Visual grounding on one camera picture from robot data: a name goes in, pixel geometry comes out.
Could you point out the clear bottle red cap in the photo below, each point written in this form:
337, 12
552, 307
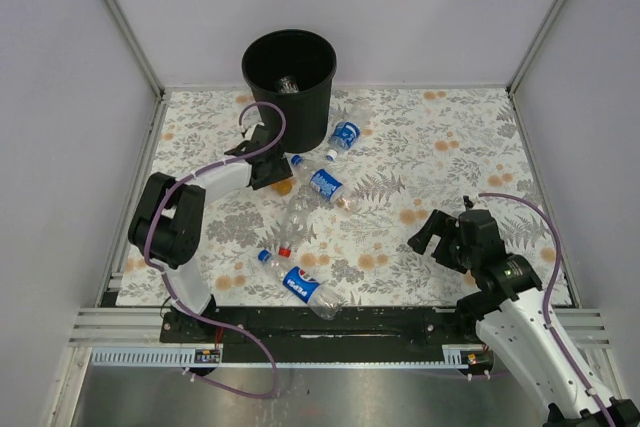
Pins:
295, 228

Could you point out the floral table mat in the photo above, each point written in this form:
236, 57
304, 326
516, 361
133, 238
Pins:
422, 150

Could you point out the clear bottle white cap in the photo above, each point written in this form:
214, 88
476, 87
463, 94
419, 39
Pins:
290, 88
279, 83

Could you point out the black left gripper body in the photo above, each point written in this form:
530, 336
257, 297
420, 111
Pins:
278, 168

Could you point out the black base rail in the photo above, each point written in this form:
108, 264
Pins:
357, 335

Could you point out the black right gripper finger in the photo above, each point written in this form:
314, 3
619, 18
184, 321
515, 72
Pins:
443, 252
439, 224

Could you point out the blue label bottle white cap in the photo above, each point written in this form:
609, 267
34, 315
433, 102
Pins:
348, 129

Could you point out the orange juice bottle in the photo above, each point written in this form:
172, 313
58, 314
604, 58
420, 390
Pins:
284, 187

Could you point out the white slotted cable duct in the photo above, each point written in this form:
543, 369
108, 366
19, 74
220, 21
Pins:
156, 357

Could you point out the black plastic bin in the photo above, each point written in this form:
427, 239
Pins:
312, 60

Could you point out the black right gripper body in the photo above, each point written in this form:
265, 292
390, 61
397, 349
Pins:
466, 254

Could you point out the Pepsi bottle blue cap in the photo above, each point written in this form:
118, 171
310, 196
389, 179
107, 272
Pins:
321, 299

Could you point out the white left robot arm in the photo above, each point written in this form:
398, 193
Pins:
168, 220

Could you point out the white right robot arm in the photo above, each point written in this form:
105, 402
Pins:
511, 314

